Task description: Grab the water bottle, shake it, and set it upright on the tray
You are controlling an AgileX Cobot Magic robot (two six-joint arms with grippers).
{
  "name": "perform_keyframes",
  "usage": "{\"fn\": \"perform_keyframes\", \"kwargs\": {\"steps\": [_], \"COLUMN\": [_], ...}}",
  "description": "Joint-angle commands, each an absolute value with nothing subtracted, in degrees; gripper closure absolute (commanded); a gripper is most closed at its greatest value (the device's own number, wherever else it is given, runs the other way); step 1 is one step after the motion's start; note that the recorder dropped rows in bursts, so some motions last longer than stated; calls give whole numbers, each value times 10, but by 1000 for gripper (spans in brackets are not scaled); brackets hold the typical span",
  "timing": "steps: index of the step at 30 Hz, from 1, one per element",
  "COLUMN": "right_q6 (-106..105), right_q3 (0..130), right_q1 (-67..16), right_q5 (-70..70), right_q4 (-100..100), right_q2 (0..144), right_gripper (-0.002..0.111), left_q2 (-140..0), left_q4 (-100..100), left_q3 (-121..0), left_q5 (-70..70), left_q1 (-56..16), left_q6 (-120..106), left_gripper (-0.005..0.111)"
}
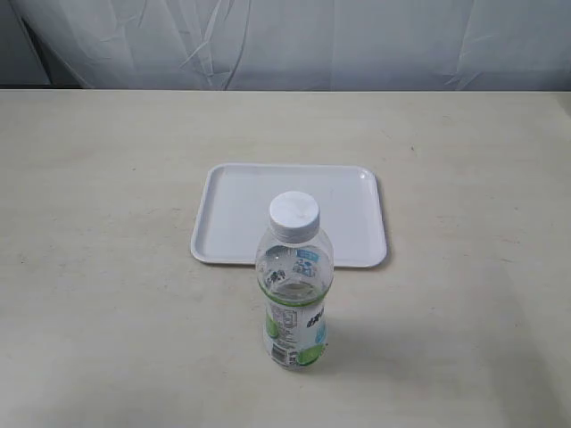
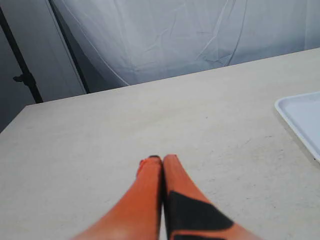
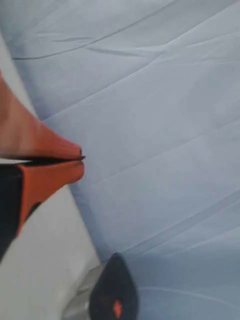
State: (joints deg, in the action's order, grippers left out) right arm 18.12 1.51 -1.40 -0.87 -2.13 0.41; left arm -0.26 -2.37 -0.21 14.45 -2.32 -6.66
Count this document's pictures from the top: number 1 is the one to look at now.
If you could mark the white rectangular plastic tray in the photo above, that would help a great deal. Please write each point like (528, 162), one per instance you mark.
(234, 211)

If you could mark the clear plastic bottle green label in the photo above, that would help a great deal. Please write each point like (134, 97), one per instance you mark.
(294, 264)

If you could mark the white backdrop cloth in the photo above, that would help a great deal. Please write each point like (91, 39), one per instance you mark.
(307, 45)

